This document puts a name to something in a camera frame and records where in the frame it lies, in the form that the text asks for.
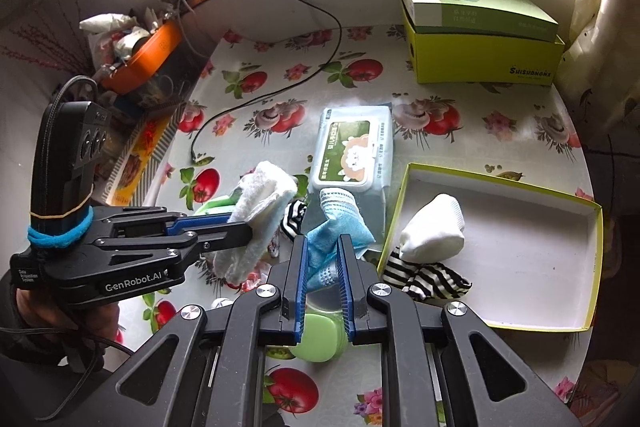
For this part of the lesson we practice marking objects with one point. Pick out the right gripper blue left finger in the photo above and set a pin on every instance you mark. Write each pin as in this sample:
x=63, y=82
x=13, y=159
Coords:
x=293, y=292

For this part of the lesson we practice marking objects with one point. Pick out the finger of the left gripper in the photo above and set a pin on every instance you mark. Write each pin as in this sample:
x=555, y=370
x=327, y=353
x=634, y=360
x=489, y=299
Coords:
x=223, y=236
x=191, y=223

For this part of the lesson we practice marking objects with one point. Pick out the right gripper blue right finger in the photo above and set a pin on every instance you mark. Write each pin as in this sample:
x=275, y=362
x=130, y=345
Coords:
x=354, y=278

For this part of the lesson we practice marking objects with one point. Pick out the white terry towel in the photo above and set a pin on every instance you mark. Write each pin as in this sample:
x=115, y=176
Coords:
x=264, y=194

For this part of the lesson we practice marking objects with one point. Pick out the black white striped sock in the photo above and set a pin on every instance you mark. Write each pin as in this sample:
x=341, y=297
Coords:
x=430, y=281

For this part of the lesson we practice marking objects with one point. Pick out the blue face mask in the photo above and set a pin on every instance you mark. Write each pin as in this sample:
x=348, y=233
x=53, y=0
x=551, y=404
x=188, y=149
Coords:
x=341, y=217

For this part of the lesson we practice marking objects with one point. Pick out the person's left hand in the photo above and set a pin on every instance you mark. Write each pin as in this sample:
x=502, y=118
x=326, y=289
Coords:
x=32, y=309

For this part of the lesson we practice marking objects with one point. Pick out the green patterned cloth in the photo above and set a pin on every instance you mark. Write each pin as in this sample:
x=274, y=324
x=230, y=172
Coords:
x=222, y=205

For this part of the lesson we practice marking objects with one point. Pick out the floral plastic tablecloth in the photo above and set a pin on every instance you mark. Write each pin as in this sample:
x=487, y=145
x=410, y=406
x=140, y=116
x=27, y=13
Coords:
x=241, y=115

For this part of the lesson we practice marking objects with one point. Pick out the baby wipes pack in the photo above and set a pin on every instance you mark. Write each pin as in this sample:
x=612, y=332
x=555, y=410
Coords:
x=354, y=151

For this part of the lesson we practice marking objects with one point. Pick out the orange basin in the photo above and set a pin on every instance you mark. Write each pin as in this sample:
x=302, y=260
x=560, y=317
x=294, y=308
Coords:
x=146, y=61

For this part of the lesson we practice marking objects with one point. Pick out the shallow yellow-rimmed box tray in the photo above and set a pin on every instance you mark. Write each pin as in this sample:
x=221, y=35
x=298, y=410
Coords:
x=533, y=255

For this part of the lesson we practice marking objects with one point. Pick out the yellow-green shoe box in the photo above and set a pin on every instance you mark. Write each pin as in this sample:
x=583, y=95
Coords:
x=447, y=57

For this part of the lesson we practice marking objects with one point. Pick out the green white flat box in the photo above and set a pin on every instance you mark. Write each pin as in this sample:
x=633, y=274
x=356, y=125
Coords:
x=513, y=18

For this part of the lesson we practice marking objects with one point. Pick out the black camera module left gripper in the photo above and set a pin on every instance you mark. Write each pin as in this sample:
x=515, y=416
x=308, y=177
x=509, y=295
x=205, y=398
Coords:
x=71, y=138

